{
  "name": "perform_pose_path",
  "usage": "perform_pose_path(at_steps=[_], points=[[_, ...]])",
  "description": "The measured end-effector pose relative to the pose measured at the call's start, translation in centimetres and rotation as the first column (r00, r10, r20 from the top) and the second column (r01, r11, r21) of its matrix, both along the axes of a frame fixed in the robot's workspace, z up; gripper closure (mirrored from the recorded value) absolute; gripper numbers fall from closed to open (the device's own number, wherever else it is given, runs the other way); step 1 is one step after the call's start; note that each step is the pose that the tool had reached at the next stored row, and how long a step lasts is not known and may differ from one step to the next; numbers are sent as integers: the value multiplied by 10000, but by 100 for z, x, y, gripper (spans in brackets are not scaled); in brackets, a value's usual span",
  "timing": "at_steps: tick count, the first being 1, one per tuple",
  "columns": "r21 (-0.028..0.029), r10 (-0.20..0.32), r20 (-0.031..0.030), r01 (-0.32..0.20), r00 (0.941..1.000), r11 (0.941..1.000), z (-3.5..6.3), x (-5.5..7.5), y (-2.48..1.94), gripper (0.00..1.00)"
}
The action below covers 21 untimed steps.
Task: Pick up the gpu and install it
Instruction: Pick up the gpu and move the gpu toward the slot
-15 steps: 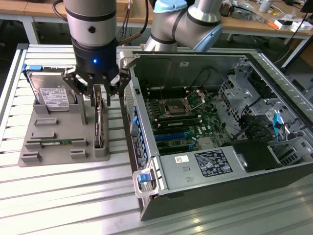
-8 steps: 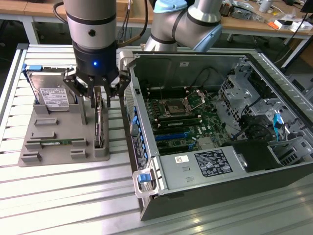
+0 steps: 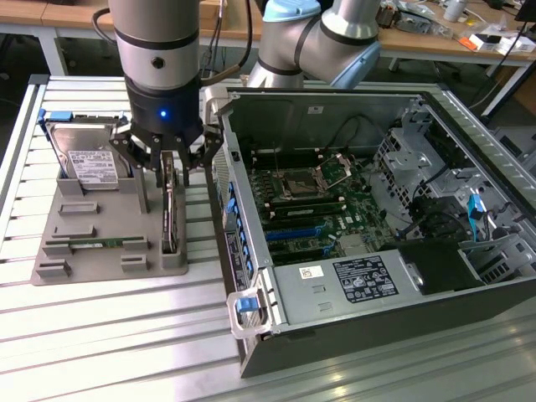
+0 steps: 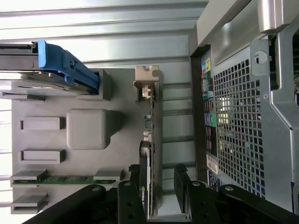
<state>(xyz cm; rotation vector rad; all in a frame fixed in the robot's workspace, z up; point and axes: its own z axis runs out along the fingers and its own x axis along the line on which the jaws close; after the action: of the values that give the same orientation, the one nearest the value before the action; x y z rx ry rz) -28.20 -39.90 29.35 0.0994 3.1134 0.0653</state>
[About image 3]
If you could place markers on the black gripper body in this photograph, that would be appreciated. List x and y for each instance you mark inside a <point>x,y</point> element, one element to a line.
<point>163,109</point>

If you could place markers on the black graphics card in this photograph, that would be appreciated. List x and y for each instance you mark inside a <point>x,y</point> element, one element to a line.
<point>169,218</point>

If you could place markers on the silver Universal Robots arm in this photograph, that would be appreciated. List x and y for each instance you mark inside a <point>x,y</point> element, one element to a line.
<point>155,42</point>

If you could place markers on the hard disk with blue carrier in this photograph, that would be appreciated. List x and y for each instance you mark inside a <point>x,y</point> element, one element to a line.
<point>84,151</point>

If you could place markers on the thin locking lever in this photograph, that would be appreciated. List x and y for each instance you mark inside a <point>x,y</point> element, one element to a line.
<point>276,161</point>

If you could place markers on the green RAM stick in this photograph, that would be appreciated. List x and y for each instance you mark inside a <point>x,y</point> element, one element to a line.
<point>100,243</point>

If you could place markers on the grey parts rack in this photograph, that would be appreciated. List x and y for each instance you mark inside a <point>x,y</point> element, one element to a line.
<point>109,264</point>

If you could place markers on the metal socket cover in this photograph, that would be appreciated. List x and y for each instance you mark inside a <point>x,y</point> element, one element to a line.
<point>335,169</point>

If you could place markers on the long wooden desk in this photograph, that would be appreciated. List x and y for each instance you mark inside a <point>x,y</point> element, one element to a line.
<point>63,19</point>

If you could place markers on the blue case latch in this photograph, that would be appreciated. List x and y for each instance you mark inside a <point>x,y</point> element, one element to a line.
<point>245,304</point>

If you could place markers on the green motherboard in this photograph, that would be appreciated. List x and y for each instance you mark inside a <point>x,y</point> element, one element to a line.
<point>360,209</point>

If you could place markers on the silver chipset heatsink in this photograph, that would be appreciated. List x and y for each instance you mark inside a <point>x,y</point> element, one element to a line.
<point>349,245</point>

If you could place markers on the grey power supply unit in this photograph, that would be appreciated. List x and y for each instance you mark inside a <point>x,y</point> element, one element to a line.
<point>301,297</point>

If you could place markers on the silver metal drive cage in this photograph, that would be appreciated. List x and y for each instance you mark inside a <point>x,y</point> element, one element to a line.
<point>398,167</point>

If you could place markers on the grey electronics device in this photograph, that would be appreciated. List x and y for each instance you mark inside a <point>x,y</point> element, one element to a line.
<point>412,21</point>

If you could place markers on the open black PC case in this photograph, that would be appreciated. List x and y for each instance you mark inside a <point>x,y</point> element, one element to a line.
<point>377,335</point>

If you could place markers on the cluttered wooden desk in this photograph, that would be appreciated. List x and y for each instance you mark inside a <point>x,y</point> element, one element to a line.
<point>439,48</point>

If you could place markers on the white cup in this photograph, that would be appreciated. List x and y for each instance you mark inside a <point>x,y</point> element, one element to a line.
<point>455,10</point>

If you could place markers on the orange and white box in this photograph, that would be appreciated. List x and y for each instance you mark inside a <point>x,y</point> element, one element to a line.
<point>479,42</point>

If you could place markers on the grey computer case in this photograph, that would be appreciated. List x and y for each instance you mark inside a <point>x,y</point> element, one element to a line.
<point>515,144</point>

